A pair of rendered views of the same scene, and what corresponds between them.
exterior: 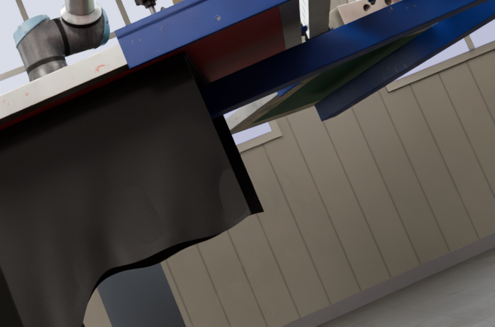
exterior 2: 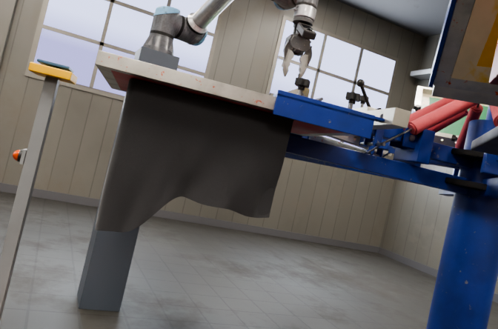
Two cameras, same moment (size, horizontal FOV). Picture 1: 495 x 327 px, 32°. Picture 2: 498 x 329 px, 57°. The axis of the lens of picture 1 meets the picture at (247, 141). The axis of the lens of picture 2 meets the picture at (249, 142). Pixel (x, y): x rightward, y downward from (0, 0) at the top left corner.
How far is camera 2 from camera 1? 0.56 m
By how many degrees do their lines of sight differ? 15
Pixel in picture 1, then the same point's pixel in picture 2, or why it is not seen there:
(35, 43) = (167, 21)
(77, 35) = (187, 32)
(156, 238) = (218, 199)
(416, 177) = not seen: hidden behind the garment
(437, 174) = not seen: hidden behind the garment
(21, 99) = (209, 87)
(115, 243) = (195, 186)
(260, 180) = not seen: hidden behind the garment
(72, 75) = (242, 95)
